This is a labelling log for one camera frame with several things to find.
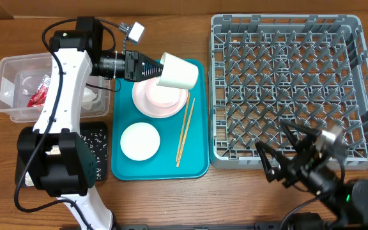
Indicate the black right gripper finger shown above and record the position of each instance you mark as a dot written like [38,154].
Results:
[301,137]
[272,173]

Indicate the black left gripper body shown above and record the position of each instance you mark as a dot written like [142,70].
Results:
[117,66]

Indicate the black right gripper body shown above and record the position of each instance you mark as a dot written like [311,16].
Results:
[307,159]

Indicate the white cup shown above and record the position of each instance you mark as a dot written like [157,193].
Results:
[177,73]

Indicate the pink shallow bowl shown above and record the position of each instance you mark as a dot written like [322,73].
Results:
[161,96]

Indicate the white napkin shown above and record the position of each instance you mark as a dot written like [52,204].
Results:
[88,98]

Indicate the white bowl with food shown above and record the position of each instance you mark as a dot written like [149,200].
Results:
[140,141]

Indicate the red snack wrapper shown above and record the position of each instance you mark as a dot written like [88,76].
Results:
[39,97]

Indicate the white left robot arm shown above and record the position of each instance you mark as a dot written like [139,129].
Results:
[55,156]

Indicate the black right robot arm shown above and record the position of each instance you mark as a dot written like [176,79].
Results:
[342,206]

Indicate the grey dishwasher rack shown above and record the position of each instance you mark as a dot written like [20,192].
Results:
[308,69]

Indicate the pink plate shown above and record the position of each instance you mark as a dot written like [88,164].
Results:
[147,108]

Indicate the black tray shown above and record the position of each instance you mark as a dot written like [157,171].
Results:
[97,143]

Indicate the spilled rice and food scraps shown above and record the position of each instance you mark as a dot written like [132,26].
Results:
[96,140]

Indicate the wooden chopstick right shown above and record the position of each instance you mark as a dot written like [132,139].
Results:
[183,141]

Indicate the teal plastic tray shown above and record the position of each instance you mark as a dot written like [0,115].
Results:
[195,159]

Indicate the clear plastic bin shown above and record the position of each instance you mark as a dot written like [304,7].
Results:
[20,77]

